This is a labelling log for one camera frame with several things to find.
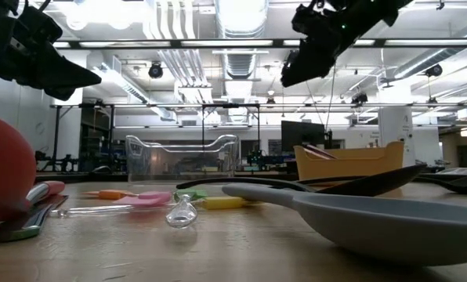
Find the clear plastic bin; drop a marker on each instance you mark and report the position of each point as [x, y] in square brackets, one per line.
[147, 164]

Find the metal spoon green inside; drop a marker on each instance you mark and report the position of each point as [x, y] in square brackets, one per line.
[18, 231]

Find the black overhead frame bar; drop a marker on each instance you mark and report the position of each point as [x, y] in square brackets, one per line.
[174, 43]

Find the black ceiling spotlight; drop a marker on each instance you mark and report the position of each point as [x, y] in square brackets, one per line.
[434, 70]
[155, 71]
[359, 98]

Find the grey flat tray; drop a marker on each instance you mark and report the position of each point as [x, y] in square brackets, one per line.
[462, 171]

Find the iridescent purple spoon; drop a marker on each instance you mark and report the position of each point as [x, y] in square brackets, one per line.
[312, 153]

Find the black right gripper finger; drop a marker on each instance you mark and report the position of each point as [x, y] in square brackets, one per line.
[308, 62]

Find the white square pillar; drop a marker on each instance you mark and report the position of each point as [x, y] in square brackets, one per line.
[394, 129]

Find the iridescent purple cutlery piece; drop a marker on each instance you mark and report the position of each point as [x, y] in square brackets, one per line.
[323, 152]

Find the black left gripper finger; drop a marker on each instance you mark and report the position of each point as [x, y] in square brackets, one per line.
[61, 76]
[66, 95]

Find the black background rack frame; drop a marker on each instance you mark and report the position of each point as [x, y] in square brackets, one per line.
[229, 105]

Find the black plastic spoon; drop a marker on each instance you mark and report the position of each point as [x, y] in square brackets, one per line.
[374, 184]

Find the yellow plastic bin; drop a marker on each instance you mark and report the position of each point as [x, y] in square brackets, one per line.
[355, 164]

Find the black computer monitor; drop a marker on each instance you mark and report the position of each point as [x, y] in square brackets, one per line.
[302, 135]

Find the grey ladle spoon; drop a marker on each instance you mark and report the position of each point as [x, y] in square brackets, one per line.
[374, 227]

